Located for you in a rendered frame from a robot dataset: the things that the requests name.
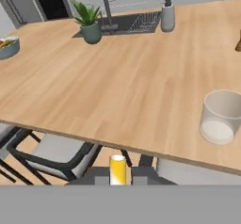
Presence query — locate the grey stool with black frame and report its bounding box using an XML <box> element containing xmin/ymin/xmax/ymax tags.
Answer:
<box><xmin>0</xmin><ymin>121</ymin><xmax>42</xmax><ymax>185</ymax></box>
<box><xmin>6</xmin><ymin>128</ymin><xmax>104</xmax><ymax>183</ymax></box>
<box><xmin>137</xmin><ymin>153</ymin><xmax>241</xmax><ymax>186</ymax></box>

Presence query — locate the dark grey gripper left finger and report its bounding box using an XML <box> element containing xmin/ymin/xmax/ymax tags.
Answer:
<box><xmin>66</xmin><ymin>166</ymin><xmax>111</xmax><ymax>186</ymax></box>

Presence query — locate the dark grey sink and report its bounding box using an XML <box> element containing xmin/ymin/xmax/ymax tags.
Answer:
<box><xmin>72</xmin><ymin>10</ymin><xmax>163</xmax><ymax>40</ymax></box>

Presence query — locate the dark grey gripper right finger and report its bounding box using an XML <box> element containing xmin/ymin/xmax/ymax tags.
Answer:
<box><xmin>126</xmin><ymin>166</ymin><xmax>177</xmax><ymax>186</ymax></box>

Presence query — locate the blue-grey bowl with food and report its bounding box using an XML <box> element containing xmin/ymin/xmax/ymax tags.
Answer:
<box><xmin>0</xmin><ymin>35</ymin><xmax>21</xmax><ymax>61</ymax></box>

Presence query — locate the yellow straw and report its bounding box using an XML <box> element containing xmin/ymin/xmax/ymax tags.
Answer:
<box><xmin>109</xmin><ymin>154</ymin><xmax>128</xmax><ymax>186</ymax></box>

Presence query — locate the grey tall cupboard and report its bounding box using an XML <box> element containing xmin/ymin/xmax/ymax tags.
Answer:
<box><xmin>0</xmin><ymin>0</ymin><xmax>36</xmax><ymax>28</ymax></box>

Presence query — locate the green plant in grey-green pot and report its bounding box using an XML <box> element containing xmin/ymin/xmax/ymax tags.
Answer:
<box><xmin>71</xmin><ymin>0</ymin><xmax>104</xmax><ymax>45</ymax></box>

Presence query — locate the brown object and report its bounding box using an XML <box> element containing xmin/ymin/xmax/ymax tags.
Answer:
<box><xmin>234</xmin><ymin>29</ymin><xmax>241</xmax><ymax>53</ymax></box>

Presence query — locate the grey soap dispenser black pump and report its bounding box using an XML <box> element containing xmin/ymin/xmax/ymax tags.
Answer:
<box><xmin>157</xmin><ymin>0</ymin><xmax>176</xmax><ymax>34</ymax></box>

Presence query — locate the grey sink tap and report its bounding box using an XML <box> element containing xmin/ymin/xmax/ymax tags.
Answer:
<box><xmin>100</xmin><ymin>0</ymin><xmax>120</xmax><ymax>35</ymax></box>

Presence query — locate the clear glass cup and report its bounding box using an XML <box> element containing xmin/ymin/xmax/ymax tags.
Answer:
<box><xmin>199</xmin><ymin>89</ymin><xmax>241</xmax><ymax>147</ymax></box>

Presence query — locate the black built-in oven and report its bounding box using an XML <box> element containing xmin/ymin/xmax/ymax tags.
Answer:
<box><xmin>24</xmin><ymin>0</ymin><xmax>75</xmax><ymax>23</ymax></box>

